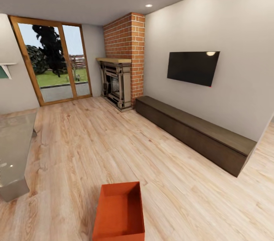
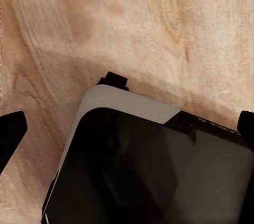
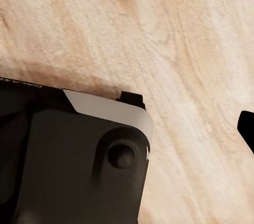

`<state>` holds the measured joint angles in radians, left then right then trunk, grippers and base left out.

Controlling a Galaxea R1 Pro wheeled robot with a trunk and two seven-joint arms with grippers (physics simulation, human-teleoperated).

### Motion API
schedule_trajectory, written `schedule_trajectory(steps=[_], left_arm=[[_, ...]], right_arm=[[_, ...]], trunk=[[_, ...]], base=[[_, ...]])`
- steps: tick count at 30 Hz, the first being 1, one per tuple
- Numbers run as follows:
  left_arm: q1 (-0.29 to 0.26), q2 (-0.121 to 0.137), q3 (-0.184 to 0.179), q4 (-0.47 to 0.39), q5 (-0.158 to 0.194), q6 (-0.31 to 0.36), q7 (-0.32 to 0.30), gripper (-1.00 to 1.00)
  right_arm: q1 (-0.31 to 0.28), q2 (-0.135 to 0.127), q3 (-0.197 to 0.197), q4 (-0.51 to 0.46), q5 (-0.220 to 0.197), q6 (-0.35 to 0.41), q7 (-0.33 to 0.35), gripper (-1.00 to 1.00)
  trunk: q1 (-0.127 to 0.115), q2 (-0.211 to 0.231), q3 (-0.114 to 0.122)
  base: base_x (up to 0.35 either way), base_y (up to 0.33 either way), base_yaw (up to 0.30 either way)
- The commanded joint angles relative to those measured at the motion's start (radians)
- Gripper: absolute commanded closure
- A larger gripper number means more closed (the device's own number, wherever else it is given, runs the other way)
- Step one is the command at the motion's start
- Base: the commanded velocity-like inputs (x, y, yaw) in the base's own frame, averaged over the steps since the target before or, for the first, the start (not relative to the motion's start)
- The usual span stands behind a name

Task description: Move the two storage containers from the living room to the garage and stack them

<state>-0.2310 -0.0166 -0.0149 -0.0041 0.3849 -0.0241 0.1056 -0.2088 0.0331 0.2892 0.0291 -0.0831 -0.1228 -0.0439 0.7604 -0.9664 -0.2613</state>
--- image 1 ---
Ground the storage box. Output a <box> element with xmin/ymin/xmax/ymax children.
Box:
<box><xmin>92</xmin><ymin>181</ymin><xmax>145</xmax><ymax>241</ymax></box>

